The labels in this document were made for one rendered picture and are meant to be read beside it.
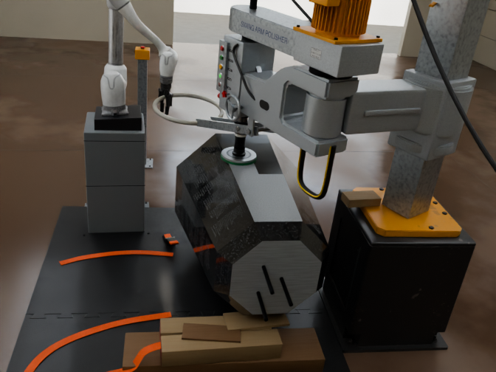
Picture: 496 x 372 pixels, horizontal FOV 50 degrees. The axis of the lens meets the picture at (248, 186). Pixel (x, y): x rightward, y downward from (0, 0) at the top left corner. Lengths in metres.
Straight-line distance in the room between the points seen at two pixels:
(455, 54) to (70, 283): 2.57
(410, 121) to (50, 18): 7.70
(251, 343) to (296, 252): 0.54
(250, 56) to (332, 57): 0.71
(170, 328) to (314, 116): 1.31
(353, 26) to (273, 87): 0.54
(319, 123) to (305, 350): 1.23
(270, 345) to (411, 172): 1.17
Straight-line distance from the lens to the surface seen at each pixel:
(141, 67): 4.70
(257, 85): 2.77
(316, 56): 2.36
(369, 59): 2.38
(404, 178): 2.98
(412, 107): 2.71
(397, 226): 2.93
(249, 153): 3.20
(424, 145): 2.82
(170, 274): 3.58
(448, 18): 2.75
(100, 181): 3.80
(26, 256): 3.87
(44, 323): 3.30
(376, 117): 2.60
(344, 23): 2.34
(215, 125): 3.26
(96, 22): 9.62
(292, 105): 2.65
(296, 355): 2.93
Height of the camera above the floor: 2.18
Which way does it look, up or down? 27 degrees down
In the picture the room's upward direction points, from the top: 6 degrees clockwise
